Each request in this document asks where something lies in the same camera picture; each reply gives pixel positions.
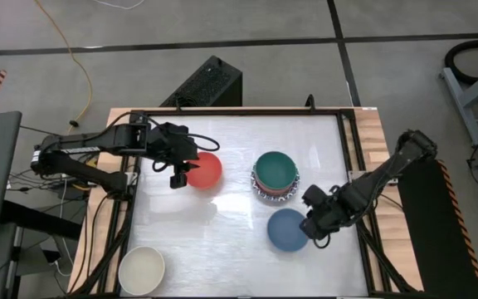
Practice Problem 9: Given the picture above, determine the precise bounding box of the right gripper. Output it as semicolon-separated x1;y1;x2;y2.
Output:
300;184;350;242

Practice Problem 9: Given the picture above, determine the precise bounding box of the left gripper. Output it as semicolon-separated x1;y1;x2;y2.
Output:
149;122;201;174

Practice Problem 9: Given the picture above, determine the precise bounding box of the red bowl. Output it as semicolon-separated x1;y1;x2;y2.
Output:
184;151;224;190

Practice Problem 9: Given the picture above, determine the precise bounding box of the blue bowl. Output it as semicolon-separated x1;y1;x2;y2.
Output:
266;208;310;252

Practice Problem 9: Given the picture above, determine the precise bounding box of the orange bowl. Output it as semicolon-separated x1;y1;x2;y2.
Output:
256;178;298;197

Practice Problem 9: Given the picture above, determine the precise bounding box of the green bowl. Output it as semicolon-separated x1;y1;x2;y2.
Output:
255;150;299;191

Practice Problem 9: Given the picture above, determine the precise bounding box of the cream bowl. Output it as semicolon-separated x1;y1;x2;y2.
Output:
118;245;166;297

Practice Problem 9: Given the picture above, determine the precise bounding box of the black perforated tower case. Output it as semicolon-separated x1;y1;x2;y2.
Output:
159;55;243;108

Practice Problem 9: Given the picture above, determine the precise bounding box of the large hazard-striped black mat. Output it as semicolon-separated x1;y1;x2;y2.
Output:
390;159;478;299

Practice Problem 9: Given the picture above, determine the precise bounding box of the black desk stand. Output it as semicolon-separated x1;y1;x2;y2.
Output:
0;199;85;299

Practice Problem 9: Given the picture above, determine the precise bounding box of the grey metal stand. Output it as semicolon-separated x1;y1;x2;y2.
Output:
440;60;478;146

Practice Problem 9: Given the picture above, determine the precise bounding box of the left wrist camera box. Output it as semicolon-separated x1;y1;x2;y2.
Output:
168;172;188;190

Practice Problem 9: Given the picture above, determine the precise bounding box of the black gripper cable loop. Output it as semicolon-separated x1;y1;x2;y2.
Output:
187;132;221;153

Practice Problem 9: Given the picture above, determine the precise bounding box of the black cable bundle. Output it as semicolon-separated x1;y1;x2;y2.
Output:
71;194;134;294
353;215;417;294

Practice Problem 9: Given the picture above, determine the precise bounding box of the black metal table frame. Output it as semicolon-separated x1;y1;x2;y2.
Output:
97;107;393;299

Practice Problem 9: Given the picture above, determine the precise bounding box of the yellow cable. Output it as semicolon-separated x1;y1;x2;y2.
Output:
34;0;95;169

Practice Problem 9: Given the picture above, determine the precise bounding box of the white cable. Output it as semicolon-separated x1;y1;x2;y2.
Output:
92;0;147;11

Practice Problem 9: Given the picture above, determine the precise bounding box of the black hose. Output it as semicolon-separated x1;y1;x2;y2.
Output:
444;38;478;86

